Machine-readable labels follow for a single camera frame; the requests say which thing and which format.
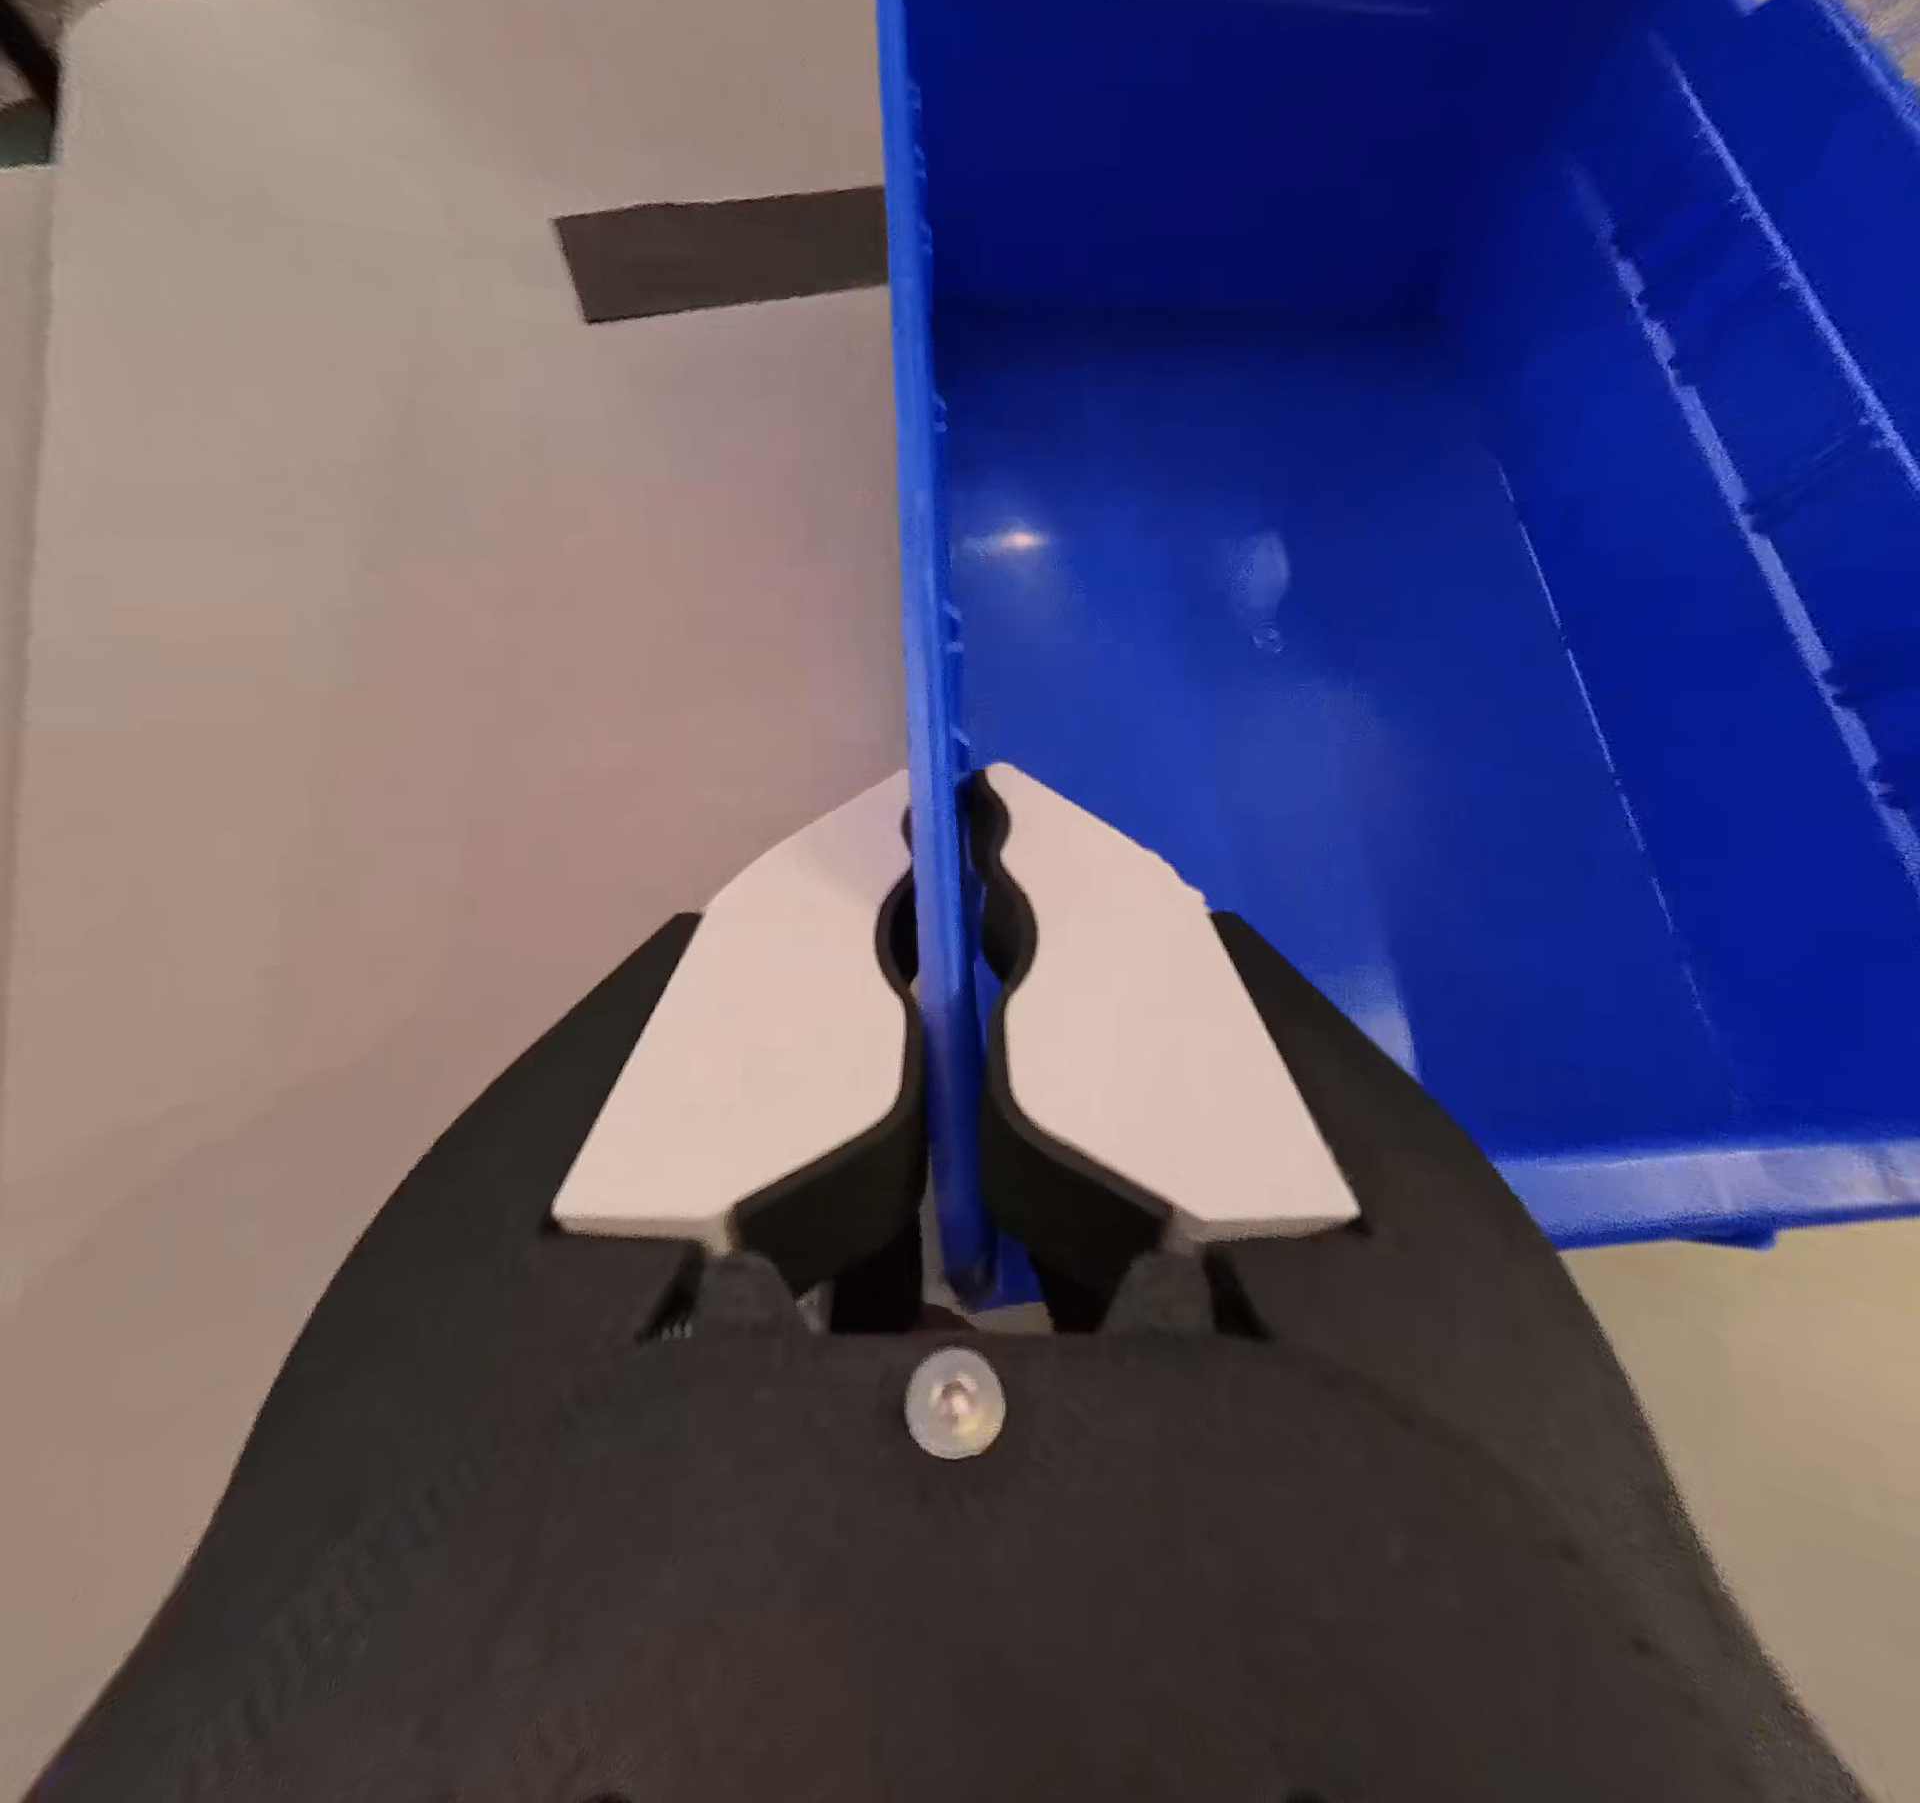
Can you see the black tape strip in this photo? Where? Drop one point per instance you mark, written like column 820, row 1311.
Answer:
column 719, row 249

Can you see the blue plastic bin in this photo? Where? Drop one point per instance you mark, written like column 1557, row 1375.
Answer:
column 1275, row 558

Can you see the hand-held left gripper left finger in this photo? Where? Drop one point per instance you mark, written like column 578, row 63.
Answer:
column 750, row 1054

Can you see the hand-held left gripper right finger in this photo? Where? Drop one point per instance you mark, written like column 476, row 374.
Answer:
column 1157, row 1054

